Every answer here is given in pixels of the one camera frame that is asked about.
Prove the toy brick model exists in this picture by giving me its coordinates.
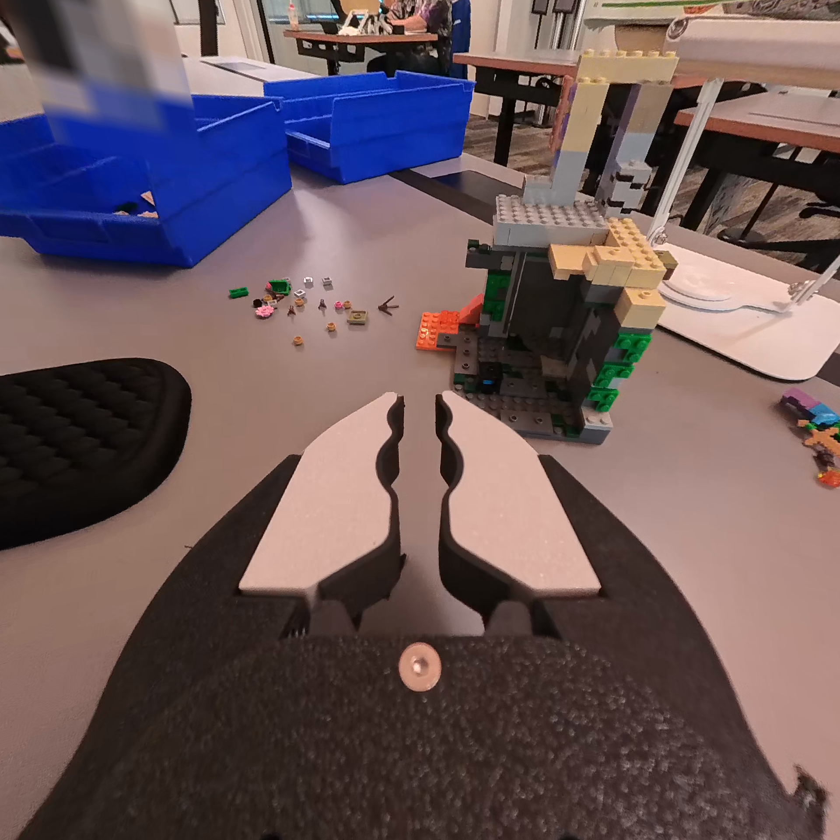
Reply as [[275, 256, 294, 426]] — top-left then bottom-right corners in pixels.
[[415, 48, 681, 447]]

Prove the blue plastic bin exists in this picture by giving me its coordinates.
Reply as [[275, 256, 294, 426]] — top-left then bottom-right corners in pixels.
[[262, 70, 476, 185], [0, 94, 294, 269]]

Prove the wooden-top black-leg desk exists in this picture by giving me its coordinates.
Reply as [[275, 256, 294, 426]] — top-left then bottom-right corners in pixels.
[[676, 92, 840, 231], [283, 28, 439, 78], [453, 51, 581, 165]]

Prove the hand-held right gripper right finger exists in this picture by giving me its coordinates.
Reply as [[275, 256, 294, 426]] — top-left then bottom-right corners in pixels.
[[435, 390, 602, 635]]

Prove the colourful brick pile right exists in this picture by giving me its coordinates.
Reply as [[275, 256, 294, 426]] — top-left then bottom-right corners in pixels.
[[780, 386, 840, 488]]

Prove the open brick instruction booklet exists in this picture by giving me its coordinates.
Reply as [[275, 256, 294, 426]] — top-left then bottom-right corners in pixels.
[[600, 0, 840, 15]]

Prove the grey desk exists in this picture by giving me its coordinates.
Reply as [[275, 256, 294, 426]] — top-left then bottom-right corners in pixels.
[[0, 56, 840, 840]]

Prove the scatter of small brick pieces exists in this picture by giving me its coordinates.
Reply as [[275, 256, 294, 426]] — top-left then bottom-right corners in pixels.
[[228, 274, 403, 347]]

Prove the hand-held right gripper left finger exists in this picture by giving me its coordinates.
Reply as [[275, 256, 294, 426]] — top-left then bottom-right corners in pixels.
[[238, 391, 406, 632]]

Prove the white book stand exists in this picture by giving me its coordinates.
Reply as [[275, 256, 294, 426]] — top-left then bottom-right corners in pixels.
[[583, 14, 840, 383]]

